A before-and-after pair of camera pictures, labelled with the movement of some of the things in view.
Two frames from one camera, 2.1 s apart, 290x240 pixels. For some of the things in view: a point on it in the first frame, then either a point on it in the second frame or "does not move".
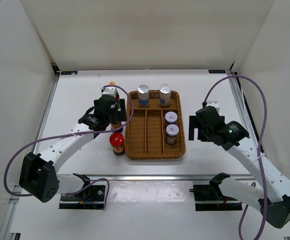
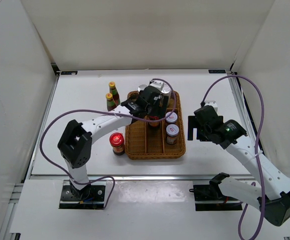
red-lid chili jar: (117, 141) does not move
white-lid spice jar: (170, 117) does not move
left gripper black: (117, 117) → (160, 111)
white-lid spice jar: (171, 133) does not move
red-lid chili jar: (118, 125) → (154, 124)
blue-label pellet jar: (165, 94) does not move
